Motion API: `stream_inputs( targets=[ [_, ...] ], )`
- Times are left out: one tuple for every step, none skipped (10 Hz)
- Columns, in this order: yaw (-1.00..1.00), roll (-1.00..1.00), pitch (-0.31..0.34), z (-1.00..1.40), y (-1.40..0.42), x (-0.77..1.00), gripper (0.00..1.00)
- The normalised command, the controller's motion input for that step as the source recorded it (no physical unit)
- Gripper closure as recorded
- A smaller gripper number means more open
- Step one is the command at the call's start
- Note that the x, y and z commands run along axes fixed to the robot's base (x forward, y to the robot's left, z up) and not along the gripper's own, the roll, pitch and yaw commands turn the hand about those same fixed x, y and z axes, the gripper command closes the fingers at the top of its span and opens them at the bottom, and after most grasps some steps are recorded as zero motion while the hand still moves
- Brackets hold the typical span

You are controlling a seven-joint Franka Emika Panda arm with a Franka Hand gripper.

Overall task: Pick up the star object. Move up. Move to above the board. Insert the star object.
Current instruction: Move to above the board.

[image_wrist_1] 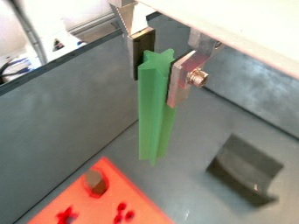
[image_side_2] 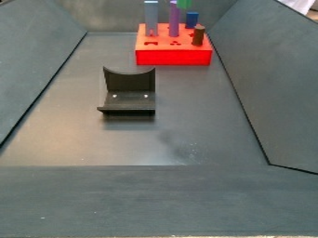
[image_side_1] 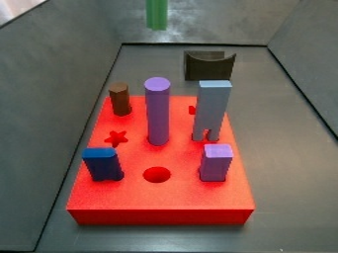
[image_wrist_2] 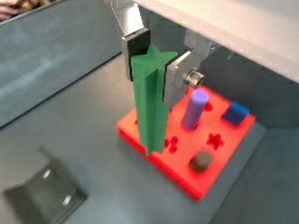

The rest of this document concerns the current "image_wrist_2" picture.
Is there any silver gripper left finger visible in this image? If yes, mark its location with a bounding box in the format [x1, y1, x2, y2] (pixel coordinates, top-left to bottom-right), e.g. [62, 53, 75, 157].
[110, 0, 151, 81]

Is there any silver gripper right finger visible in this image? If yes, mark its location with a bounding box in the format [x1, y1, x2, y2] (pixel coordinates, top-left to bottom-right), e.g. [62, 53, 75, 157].
[163, 30, 214, 109]

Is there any green star-shaped peg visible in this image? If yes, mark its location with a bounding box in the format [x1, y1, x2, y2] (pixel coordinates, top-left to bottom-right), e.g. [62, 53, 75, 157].
[131, 45, 178, 155]

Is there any red peg board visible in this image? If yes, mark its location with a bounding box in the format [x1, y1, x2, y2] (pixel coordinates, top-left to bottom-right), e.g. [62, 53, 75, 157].
[116, 84, 258, 202]

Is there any person's hand in background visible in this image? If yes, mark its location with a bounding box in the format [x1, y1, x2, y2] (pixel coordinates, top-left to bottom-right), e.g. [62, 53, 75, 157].
[0, 4, 20, 21]

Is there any purple cylinder peg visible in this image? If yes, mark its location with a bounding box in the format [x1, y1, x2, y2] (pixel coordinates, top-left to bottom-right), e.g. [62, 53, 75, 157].
[182, 89, 210, 130]

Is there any blue square peg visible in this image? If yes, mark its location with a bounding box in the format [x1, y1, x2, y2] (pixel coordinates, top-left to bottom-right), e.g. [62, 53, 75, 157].
[222, 101, 250, 127]

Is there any black curved holder stand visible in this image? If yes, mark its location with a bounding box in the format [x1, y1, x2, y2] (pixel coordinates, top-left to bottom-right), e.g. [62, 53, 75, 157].
[3, 145, 88, 224]

